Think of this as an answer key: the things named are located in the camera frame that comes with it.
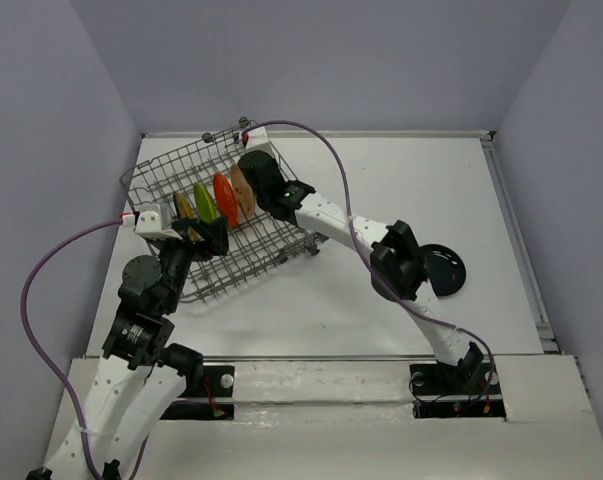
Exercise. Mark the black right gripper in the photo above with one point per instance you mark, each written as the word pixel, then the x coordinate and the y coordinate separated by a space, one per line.
pixel 276 165

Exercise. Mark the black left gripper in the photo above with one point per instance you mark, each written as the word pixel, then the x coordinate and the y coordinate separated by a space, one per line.
pixel 216 233

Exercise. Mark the lime green plate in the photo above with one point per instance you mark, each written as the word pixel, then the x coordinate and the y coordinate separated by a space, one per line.
pixel 205 204

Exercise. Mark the yellow patterned plate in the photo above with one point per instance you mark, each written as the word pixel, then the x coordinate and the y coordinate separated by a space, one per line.
pixel 183 206

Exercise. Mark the cream floral plate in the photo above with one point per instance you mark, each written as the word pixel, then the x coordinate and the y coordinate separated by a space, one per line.
pixel 243 192

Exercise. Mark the orange plate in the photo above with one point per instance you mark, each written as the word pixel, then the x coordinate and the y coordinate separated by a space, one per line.
pixel 225 198

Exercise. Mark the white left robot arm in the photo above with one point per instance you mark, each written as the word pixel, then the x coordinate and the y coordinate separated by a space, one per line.
pixel 140 373

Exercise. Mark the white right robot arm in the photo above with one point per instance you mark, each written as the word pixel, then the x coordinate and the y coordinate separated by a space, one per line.
pixel 398 267

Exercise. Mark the black plate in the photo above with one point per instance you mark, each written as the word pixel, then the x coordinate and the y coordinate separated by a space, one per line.
pixel 446 270

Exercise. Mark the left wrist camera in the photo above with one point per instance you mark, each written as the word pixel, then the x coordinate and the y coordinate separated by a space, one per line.
pixel 151 222

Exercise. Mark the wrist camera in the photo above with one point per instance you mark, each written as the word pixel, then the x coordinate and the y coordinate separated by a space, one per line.
pixel 256 139
pixel 151 222

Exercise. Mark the grey wire dish rack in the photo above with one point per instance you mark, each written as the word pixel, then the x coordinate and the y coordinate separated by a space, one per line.
pixel 256 244

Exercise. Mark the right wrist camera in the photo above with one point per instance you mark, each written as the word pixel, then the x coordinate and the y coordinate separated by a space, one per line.
pixel 256 139

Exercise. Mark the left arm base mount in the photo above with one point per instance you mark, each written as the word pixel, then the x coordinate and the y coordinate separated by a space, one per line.
pixel 208 399

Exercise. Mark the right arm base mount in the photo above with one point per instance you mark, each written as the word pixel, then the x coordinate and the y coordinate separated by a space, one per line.
pixel 436 397

